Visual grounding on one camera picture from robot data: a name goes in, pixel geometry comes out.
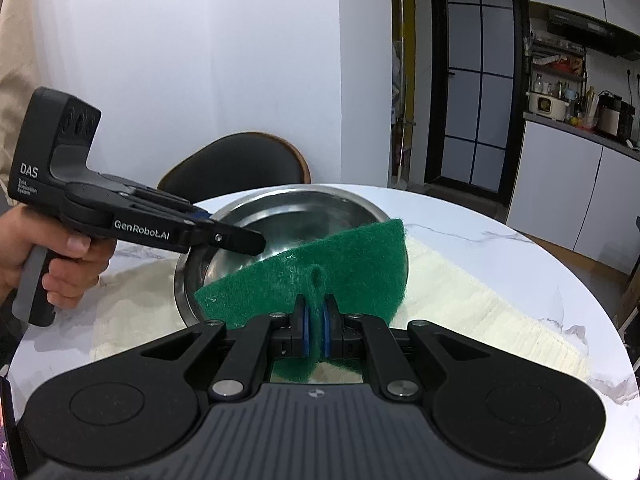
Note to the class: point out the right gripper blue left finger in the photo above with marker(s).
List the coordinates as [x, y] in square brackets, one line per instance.
[251, 350]

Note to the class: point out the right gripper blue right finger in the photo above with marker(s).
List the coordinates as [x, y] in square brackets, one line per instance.
[380, 351]

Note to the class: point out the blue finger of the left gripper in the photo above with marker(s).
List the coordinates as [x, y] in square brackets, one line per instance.
[225, 237]

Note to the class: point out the green scouring pad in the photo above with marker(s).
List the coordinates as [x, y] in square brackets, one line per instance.
[364, 269]

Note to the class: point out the stainless steel bowl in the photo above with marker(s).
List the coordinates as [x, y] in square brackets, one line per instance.
[287, 216]

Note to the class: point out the white lower kitchen cabinet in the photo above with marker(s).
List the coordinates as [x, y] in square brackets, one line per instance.
[578, 191]

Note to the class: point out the person's left hand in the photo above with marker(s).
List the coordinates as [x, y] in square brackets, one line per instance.
[73, 272]

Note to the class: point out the black chair with wood rim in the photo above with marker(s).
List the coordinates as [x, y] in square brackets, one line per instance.
[238, 162]

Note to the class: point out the cream woven table mat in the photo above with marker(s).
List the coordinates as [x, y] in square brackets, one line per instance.
[137, 305]

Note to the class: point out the beige curtain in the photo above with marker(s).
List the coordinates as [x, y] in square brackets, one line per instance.
[20, 75]

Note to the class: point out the white rice cooker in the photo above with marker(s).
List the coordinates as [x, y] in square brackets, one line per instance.
[547, 106]

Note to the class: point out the black framed glass door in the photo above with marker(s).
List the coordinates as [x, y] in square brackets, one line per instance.
[477, 96]

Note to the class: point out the black metal spice rack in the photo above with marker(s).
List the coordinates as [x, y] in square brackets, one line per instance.
[558, 69]

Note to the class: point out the black coffee maker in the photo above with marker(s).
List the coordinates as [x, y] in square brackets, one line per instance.
[615, 117]

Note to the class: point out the black range hood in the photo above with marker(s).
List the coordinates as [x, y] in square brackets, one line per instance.
[593, 34]

